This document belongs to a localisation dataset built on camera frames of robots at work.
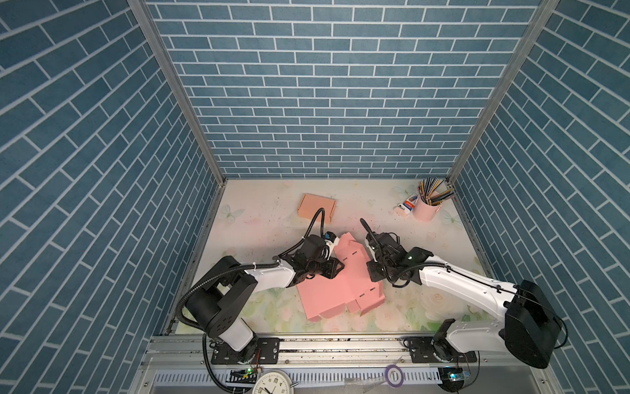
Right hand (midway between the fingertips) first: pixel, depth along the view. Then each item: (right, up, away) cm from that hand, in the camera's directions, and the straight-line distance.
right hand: (368, 265), depth 84 cm
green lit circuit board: (+22, -29, -14) cm, 39 cm away
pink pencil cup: (+26, +18, +15) cm, 35 cm away
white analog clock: (-28, -27, -19) cm, 43 cm away
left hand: (-9, -1, +3) cm, 9 cm away
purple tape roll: (+3, -27, -14) cm, 31 cm away
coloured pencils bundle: (+28, +27, +17) cm, 43 cm away
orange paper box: (-22, +20, +22) cm, 37 cm away
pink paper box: (-5, -9, +4) cm, 11 cm away
